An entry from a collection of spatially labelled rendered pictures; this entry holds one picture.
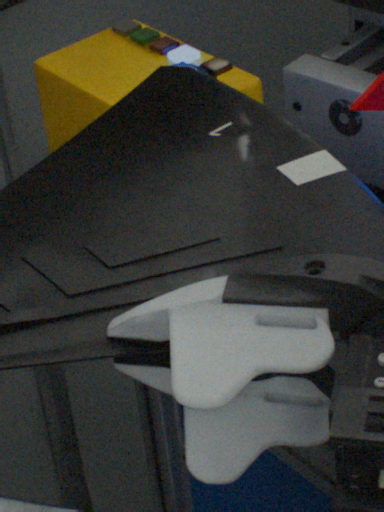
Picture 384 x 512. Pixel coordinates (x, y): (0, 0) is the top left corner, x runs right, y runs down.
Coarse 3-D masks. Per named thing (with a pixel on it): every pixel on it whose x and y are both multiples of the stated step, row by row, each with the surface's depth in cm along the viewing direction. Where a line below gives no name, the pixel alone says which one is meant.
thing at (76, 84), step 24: (144, 24) 100; (72, 48) 97; (96, 48) 97; (120, 48) 96; (144, 48) 96; (48, 72) 95; (72, 72) 94; (96, 72) 93; (120, 72) 93; (144, 72) 93; (240, 72) 91; (48, 96) 96; (72, 96) 93; (96, 96) 91; (120, 96) 90; (48, 120) 98; (72, 120) 95; (48, 144) 100
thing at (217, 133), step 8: (224, 112) 64; (208, 120) 64; (216, 120) 64; (224, 120) 64; (232, 120) 64; (240, 120) 64; (200, 128) 63; (208, 128) 63; (216, 128) 63; (224, 128) 63; (232, 128) 63; (240, 128) 63; (248, 128) 63; (200, 136) 63; (208, 136) 63; (216, 136) 63; (224, 136) 63; (232, 136) 63; (208, 144) 62; (216, 144) 62
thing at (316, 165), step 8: (320, 152) 62; (296, 160) 62; (304, 160) 62; (312, 160) 62; (320, 160) 62; (328, 160) 62; (336, 160) 62; (280, 168) 61; (288, 168) 61; (296, 168) 61; (304, 168) 61; (312, 168) 61; (320, 168) 61; (328, 168) 61; (336, 168) 62; (344, 168) 62; (288, 176) 60; (296, 176) 61; (304, 176) 61; (312, 176) 61; (320, 176) 61; (296, 184) 60
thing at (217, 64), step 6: (210, 60) 92; (216, 60) 92; (222, 60) 92; (204, 66) 91; (210, 66) 91; (216, 66) 91; (222, 66) 91; (228, 66) 91; (210, 72) 91; (216, 72) 91; (222, 72) 91
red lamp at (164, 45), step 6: (150, 42) 95; (156, 42) 95; (162, 42) 95; (168, 42) 95; (174, 42) 95; (150, 48) 95; (156, 48) 95; (162, 48) 94; (168, 48) 94; (174, 48) 95; (162, 54) 94
